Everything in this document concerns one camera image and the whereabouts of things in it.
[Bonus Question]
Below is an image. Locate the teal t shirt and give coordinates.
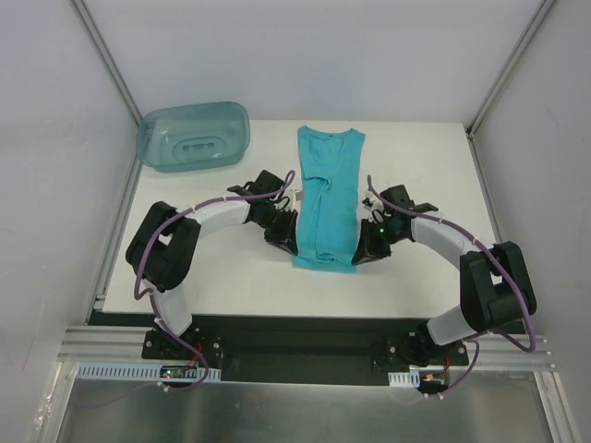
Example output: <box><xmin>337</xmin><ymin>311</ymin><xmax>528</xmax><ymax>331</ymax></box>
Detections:
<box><xmin>294</xmin><ymin>126</ymin><xmax>366</xmax><ymax>274</ymax></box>

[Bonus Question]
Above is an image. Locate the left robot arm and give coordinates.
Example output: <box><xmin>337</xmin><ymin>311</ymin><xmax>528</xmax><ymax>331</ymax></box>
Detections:
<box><xmin>126</xmin><ymin>170</ymin><xmax>297</xmax><ymax>359</ymax></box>

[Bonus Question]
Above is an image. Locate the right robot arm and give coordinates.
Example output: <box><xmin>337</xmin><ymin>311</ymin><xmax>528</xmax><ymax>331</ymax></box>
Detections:
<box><xmin>352</xmin><ymin>185</ymin><xmax>537</xmax><ymax>367</ymax></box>

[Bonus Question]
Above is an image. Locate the translucent blue plastic bin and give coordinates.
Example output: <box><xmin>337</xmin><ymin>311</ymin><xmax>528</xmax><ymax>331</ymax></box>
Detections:
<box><xmin>136</xmin><ymin>102</ymin><xmax>250</xmax><ymax>174</ymax></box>

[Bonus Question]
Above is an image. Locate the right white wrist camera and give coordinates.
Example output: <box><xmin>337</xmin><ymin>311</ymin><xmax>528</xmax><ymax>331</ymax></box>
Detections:
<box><xmin>361</xmin><ymin>197</ymin><xmax>380</xmax><ymax>213</ymax></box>

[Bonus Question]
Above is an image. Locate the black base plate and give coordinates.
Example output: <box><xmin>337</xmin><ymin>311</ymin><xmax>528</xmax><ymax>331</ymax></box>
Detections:
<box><xmin>141</xmin><ymin>313</ymin><xmax>468</xmax><ymax>386</ymax></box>

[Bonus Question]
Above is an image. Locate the right white cable duct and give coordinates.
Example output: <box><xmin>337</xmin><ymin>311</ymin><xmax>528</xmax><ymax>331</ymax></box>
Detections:
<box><xmin>388</xmin><ymin>370</ymin><xmax>420</xmax><ymax>389</ymax></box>

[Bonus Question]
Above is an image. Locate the white cable duct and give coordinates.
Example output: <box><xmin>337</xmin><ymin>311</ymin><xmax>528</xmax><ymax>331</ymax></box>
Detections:
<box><xmin>388</xmin><ymin>370</ymin><xmax>420</xmax><ymax>389</ymax></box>
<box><xmin>77</xmin><ymin>363</ymin><xmax>222</xmax><ymax>383</ymax></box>

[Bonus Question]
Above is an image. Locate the left white cable duct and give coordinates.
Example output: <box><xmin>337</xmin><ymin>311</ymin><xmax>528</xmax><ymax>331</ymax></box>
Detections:
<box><xmin>77</xmin><ymin>363</ymin><xmax>222</xmax><ymax>383</ymax></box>

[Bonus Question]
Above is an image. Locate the right aluminium frame post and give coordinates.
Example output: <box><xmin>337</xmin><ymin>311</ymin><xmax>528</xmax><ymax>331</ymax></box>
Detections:
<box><xmin>465</xmin><ymin>0</ymin><xmax>558</xmax><ymax>140</ymax></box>

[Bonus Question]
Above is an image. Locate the aluminium frame post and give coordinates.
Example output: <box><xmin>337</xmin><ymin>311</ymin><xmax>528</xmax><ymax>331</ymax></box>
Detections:
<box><xmin>465</xmin><ymin>0</ymin><xmax>558</xmax><ymax>140</ymax></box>
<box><xmin>70</xmin><ymin>0</ymin><xmax>143</xmax><ymax>128</ymax></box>

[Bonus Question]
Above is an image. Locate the left aluminium frame post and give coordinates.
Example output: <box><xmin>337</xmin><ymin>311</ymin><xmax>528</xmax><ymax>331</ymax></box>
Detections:
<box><xmin>70</xmin><ymin>0</ymin><xmax>143</xmax><ymax>128</ymax></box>

